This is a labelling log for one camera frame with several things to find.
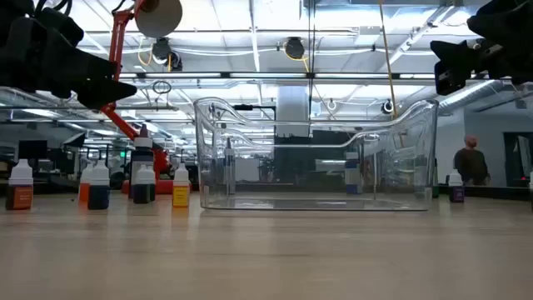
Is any yellow hanging cable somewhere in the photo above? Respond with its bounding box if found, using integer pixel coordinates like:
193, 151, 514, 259
377, 0, 405, 148

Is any large green dye bottle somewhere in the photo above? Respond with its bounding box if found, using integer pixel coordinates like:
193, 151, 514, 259
416, 156, 441, 199

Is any small yellow dye bottle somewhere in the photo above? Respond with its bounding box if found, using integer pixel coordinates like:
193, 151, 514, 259
172, 162, 192, 208

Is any person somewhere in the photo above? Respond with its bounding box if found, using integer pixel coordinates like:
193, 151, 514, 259
452, 133, 491, 187

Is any small blue dye bottle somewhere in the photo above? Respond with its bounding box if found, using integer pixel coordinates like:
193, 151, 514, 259
87, 160, 112, 211

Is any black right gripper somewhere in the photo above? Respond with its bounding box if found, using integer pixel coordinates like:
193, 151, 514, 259
430, 39, 533, 97

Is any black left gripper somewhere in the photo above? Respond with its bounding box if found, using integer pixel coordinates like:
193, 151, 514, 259
0, 18, 139, 111

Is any black computer monitor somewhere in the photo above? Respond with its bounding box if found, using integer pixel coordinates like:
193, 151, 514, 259
17, 139, 48, 161

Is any large purple dye bottle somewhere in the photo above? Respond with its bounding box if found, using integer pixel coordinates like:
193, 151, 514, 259
129, 123, 157, 200

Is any small orange dye bottle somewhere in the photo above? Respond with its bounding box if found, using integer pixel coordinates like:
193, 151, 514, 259
78, 162, 95, 204

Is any small green dye bottle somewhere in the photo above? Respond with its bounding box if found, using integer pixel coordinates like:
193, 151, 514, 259
132, 164, 153, 205

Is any small dark red dye bottle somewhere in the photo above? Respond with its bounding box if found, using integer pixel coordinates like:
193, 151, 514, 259
147, 166, 157, 203

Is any clear plastic bin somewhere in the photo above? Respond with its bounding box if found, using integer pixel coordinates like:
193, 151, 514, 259
193, 96, 441, 213

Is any red desk lamp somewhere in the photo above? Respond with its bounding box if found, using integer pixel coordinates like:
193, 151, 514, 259
99, 0, 193, 196

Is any silver ventilation duct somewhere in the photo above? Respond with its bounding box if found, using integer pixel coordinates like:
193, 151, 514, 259
436, 78, 516, 117

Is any small purple dye bottle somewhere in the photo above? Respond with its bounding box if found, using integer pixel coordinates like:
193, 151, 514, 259
448, 168, 466, 204

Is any small brown bottle orange label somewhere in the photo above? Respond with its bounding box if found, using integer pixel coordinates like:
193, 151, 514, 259
4, 158, 34, 211

